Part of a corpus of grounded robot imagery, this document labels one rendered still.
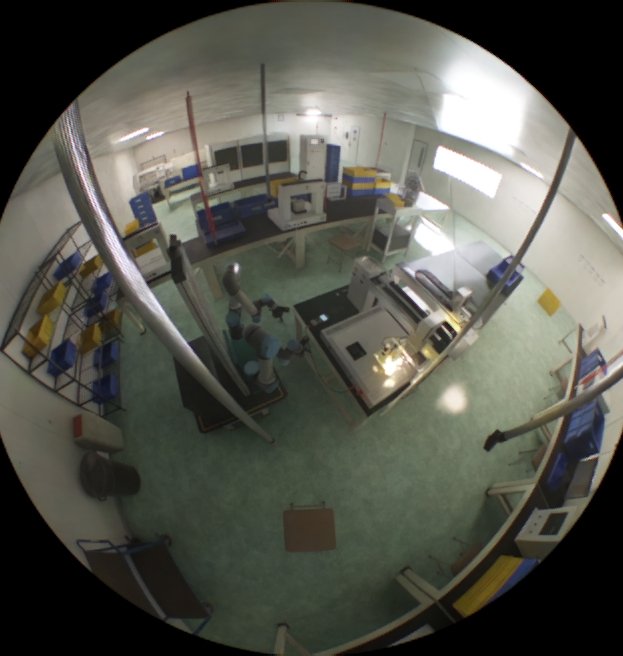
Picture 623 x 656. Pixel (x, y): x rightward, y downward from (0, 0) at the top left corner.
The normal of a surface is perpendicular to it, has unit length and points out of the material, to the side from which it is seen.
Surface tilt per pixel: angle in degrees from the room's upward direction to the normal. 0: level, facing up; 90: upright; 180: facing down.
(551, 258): 90
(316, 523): 2
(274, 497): 0
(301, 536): 2
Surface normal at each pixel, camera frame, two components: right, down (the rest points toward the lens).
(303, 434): 0.02, -0.59
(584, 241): -0.87, 0.38
